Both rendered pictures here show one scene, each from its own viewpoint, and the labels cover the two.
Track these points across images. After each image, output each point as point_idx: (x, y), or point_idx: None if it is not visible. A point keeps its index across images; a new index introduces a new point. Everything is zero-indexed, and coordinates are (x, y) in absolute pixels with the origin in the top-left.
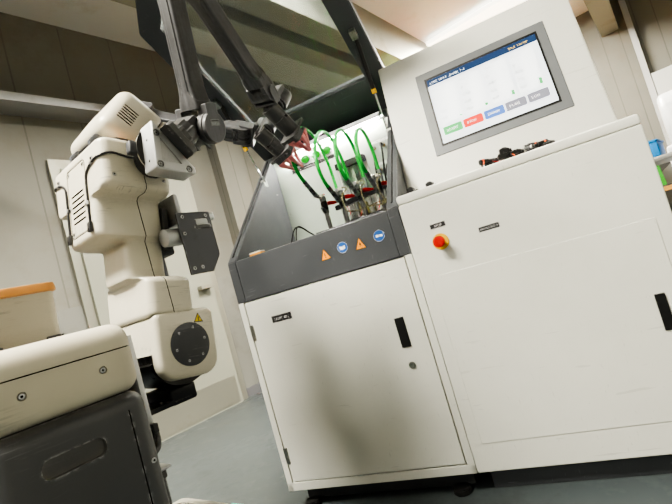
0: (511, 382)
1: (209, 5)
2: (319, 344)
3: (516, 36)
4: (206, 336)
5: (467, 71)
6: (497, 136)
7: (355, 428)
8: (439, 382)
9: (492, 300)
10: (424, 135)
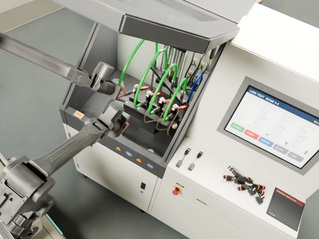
0: (175, 217)
1: (51, 175)
2: (103, 160)
3: None
4: (37, 228)
5: (278, 107)
6: (254, 151)
7: (110, 181)
8: (149, 200)
9: (185, 208)
10: (219, 114)
